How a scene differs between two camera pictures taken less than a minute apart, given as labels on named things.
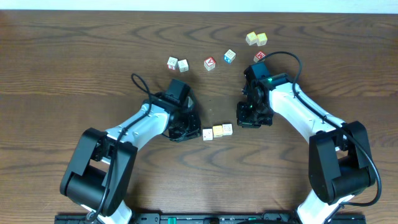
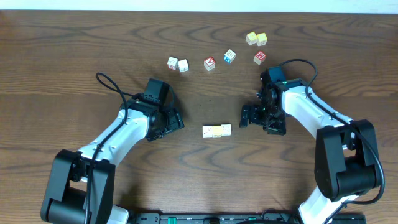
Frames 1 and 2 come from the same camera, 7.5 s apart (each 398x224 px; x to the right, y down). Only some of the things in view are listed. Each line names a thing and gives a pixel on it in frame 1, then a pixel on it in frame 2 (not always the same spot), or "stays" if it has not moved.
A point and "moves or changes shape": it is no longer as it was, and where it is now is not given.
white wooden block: [227, 129] stays
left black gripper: [196, 133] → [179, 122]
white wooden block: [207, 134] moves or changes shape
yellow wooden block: [217, 131] stays
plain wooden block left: [251, 38] stays
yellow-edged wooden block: [261, 39] stays
